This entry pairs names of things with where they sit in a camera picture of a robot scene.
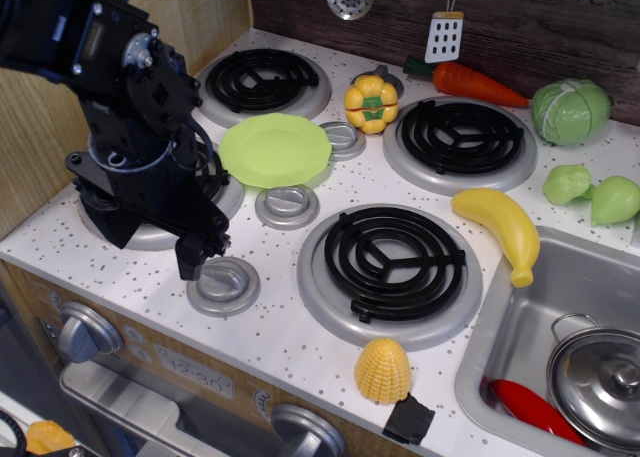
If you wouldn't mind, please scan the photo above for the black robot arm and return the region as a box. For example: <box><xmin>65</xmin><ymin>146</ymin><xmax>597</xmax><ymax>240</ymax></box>
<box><xmin>1</xmin><ymin>0</ymin><xmax>229</xmax><ymax>281</ymax></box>

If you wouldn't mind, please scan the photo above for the yellow toy bell pepper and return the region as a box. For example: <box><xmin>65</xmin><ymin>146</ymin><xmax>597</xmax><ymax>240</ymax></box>
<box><xmin>344</xmin><ymin>75</ymin><xmax>399</xmax><ymax>134</ymax></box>

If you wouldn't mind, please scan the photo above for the small green toy vegetable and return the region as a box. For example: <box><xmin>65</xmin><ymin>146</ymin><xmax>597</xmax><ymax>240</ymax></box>
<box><xmin>542</xmin><ymin>165</ymin><xmax>592</xmax><ymax>205</ymax></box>

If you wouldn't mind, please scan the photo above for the green toy pear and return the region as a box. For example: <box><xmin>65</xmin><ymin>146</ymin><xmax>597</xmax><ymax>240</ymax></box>
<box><xmin>591</xmin><ymin>176</ymin><xmax>639</xmax><ymax>227</ymax></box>

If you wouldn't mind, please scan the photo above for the back left stove burner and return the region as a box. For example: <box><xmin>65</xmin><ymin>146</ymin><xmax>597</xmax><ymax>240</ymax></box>
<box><xmin>198</xmin><ymin>48</ymin><xmax>331</xmax><ymax>128</ymax></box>

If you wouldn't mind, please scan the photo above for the yellow object on floor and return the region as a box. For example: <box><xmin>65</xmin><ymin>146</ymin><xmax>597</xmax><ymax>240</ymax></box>
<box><xmin>26</xmin><ymin>420</ymin><xmax>76</xmax><ymax>455</ymax></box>

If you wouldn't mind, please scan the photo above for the silver knob near plate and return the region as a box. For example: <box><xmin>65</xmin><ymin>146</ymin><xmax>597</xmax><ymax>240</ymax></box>
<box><xmin>320</xmin><ymin>121</ymin><xmax>366</xmax><ymax>162</ymax></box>

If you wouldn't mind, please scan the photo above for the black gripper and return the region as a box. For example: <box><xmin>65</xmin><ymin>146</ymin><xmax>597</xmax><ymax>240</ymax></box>
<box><xmin>65</xmin><ymin>126</ymin><xmax>230</xmax><ymax>281</ymax></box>

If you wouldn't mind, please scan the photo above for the red toy item in sink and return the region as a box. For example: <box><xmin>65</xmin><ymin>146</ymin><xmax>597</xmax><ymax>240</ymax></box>
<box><xmin>490</xmin><ymin>379</ymin><xmax>586</xmax><ymax>447</ymax></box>

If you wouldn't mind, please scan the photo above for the black tape patch front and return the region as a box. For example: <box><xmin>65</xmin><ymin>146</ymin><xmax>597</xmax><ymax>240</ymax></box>
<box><xmin>382</xmin><ymin>393</ymin><xmax>436</xmax><ymax>446</ymax></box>

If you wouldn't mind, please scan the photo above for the orange toy carrot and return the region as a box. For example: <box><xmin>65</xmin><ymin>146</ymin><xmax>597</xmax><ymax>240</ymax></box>
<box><xmin>403</xmin><ymin>56</ymin><xmax>529</xmax><ymax>108</ymax></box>

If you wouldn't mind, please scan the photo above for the left oven dial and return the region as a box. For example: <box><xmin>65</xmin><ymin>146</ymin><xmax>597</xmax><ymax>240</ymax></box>
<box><xmin>58</xmin><ymin>302</ymin><xmax>124</xmax><ymax>363</ymax></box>

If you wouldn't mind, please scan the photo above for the green toy cabbage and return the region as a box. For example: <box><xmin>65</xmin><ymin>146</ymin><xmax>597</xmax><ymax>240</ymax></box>
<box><xmin>530</xmin><ymin>78</ymin><xmax>612</xmax><ymax>146</ymax></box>

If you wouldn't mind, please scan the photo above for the oven dial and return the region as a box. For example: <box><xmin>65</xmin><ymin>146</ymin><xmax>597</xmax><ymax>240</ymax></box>
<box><xmin>271</xmin><ymin>404</ymin><xmax>346</xmax><ymax>457</ymax></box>
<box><xmin>58</xmin><ymin>302</ymin><xmax>124</xmax><ymax>363</ymax></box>

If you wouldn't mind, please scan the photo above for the yellow toy corn piece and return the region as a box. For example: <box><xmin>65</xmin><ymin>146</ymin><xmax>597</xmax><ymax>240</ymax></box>
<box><xmin>354</xmin><ymin>338</ymin><xmax>412</xmax><ymax>404</ymax></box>

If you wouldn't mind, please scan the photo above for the front right stove burner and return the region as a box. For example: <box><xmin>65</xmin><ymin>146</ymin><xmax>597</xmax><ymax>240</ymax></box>
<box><xmin>296</xmin><ymin>205</ymin><xmax>482</xmax><ymax>351</ymax></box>

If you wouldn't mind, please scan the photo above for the silver knob front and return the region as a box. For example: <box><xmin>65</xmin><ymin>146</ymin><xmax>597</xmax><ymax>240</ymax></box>
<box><xmin>186</xmin><ymin>257</ymin><xmax>261</xmax><ymax>318</ymax></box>

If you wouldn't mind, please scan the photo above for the yellow toy banana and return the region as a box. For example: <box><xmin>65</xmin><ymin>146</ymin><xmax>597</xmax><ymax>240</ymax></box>
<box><xmin>451</xmin><ymin>188</ymin><xmax>541</xmax><ymax>288</ymax></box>

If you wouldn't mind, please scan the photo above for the back right stove burner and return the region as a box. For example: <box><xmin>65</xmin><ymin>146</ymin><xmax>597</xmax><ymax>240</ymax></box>
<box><xmin>382</xmin><ymin>97</ymin><xmax>537</xmax><ymax>197</ymax></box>

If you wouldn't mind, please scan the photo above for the right oven dial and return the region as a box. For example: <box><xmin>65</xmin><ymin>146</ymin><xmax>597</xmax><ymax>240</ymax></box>
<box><xmin>271</xmin><ymin>404</ymin><xmax>346</xmax><ymax>457</ymax></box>

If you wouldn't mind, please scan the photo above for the silver knob middle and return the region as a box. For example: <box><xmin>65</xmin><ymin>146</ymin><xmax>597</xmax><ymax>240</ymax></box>
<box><xmin>255</xmin><ymin>185</ymin><xmax>320</xmax><ymax>230</ymax></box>

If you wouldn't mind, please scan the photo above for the silver oven door handle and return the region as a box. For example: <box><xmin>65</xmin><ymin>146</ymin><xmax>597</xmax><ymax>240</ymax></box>
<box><xmin>59</xmin><ymin>360</ymin><xmax>281</xmax><ymax>457</ymax></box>

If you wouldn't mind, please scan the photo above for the light green plastic plate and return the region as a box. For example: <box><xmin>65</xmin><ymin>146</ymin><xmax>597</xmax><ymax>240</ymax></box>
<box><xmin>218</xmin><ymin>113</ymin><xmax>332</xmax><ymax>188</ymax></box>

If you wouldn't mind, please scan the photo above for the hanging toy spatula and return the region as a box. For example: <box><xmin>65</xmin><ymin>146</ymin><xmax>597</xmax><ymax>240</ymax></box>
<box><xmin>424</xmin><ymin>0</ymin><xmax>464</xmax><ymax>64</ymax></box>

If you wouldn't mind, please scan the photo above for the silver toy sink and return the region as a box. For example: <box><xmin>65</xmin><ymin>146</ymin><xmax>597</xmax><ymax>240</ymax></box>
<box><xmin>454</xmin><ymin>227</ymin><xmax>639</xmax><ymax>456</ymax></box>

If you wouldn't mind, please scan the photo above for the silver knob back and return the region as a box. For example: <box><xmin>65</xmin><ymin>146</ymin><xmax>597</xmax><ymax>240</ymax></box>
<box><xmin>362</xmin><ymin>64</ymin><xmax>405</xmax><ymax>98</ymax></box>

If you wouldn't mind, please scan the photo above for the steel pot with lid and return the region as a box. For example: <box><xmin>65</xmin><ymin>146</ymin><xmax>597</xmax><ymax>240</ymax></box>
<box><xmin>546</xmin><ymin>313</ymin><xmax>639</xmax><ymax>455</ymax></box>

